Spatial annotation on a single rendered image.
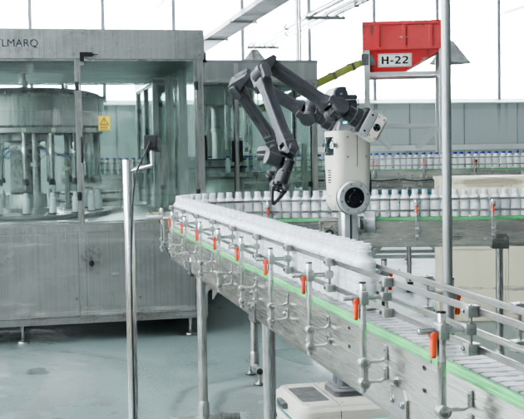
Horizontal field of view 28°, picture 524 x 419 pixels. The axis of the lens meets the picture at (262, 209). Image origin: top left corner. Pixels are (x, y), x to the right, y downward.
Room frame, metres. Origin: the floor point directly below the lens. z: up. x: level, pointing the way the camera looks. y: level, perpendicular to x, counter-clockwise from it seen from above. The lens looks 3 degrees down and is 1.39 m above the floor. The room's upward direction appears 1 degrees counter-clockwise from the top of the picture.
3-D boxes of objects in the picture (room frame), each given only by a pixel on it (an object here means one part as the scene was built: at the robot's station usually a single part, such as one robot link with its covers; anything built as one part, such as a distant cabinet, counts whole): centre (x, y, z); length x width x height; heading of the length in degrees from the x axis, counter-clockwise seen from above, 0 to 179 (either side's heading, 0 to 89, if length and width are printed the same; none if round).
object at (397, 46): (11.59, -1.59, 1.40); 0.92 x 0.72 x 2.80; 84
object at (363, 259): (2.60, -0.25, 1.08); 0.06 x 0.06 x 0.17
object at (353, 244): (2.66, -0.24, 1.08); 0.06 x 0.06 x 0.17
